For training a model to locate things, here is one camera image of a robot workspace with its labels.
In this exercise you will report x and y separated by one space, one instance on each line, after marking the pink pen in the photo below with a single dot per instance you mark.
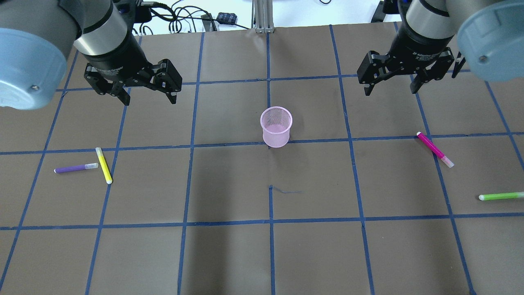
440 155

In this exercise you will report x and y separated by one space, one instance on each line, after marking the aluminium frame post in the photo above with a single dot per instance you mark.
262 16

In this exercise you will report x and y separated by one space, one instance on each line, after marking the green highlighter pen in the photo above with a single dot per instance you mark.
501 196

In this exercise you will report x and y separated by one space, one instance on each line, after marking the black power adapter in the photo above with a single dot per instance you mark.
227 18

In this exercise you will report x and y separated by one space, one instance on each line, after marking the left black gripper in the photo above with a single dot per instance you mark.
116 56

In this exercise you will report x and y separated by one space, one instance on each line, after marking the purple pen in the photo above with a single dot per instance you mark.
88 166

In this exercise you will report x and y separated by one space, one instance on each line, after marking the pink mesh cup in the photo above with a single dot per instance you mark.
276 123

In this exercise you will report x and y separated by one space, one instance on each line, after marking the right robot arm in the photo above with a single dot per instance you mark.
437 35

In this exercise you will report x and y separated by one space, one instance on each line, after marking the yellow highlighter pen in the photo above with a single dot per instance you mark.
104 166

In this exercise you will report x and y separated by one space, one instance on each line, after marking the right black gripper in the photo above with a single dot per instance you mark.
418 46

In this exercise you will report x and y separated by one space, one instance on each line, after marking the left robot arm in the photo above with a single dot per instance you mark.
36 37

